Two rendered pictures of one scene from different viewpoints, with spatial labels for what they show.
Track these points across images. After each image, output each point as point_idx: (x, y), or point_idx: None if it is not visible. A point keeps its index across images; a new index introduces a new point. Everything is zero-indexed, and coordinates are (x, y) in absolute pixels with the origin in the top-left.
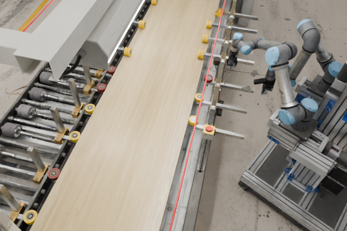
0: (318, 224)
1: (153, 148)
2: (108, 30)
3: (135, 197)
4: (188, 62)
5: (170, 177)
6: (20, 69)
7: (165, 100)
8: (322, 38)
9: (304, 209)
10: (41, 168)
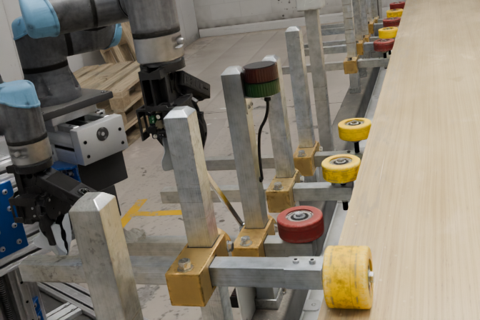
0: (61, 287)
1: (452, 81)
2: None
3: (452, 51)
4: (427, 267)
5: (391, 70)
6: None
7: (473, 138)
8: None
9: (71, 304)
10: None
